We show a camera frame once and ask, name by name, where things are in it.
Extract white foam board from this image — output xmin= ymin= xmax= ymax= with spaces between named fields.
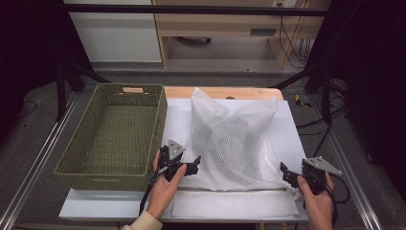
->
xmin=58 ymin=98 xmax=312 ymax=223

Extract green woven basket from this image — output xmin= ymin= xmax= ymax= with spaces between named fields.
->
xmin=53 ymin=82 xmax=169 ymax=193

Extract looped black floor cable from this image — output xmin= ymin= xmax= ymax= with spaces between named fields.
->
xmin=310 ymin=126 xmax=351 ymax=205

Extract black curtain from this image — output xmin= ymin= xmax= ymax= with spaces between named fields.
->
xmin=0 ymin=0 xmax=94 ymax=142
xmin=305 ymin=0 xmax=406 ymax=193

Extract hand-held gripper cable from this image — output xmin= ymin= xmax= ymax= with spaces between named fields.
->
xmin=138 ymin=169 xmax=161 ymax=217
xmin=325 ymin=183 xmax=339 ymax=226

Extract hanging cable bundle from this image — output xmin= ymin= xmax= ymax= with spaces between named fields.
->
xmin=279 ymin=15 xmax=315 ymax=70

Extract black metal stand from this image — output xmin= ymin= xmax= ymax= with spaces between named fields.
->
xmin=269 ymin=60 xmax=333 ymax=126
xmin=56 ymin=60 xmax=111 ymax=123

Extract person's left hand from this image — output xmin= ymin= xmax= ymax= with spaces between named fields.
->
xmin=147 ymin=149 xmax=189 ymax=221

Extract thin black floor cable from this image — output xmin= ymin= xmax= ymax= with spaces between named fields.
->
xmin=17 ymin=100 xmax=38 ymax=119

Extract black horizontal bar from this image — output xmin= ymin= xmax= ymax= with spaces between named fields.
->
xmin=63 ymin=4 xmax=329 ymax=17

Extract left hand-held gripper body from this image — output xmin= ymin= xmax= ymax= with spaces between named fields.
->
xmin=158 ymin=139 xmax=187 ymax=182

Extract blue denim jeans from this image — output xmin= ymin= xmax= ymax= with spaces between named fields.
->
xmin=207 ymin=116 xmax=254 ymax=167

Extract left hand-held gripper cable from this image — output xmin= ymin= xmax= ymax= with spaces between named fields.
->
xmin=138 ymin=169 xmax=161 ymax=217

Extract metal floor rail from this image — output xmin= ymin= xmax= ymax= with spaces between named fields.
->
xmin=0 ymin=92 xmax=80 ymax=230
xmin=307 ymin=95 xmax=384 ymax=230

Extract yellow black tool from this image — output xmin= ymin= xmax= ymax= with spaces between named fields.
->
xmin=294 ymin=94 xmax=313 ymax=108

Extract white cabinet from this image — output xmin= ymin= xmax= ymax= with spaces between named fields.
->
xmin=63 ymin=0 xmax=163 ymax=63

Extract light wooden desk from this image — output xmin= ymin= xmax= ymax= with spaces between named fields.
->
xmin=151 ymin=0 xmax=331 ymax=70

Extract person's right hand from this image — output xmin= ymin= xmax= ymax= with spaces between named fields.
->
xmin=296 ymin=172 xmax=336 ymax=230

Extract right hand-held gripper cable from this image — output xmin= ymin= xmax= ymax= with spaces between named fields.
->
xmin=325 ymin=183 xmax=339 ymax=226

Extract straight black floor cables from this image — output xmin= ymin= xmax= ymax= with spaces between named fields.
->
xmin=296 ymin=106 xmax=348 ymax=137

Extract white mesh laundry bag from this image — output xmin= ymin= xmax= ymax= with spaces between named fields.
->
xmin=170 ymin=87 xmax=301 ymax=219

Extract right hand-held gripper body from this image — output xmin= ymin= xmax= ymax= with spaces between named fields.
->
xmin=301 ymin=155 xmax=343 ymax=196

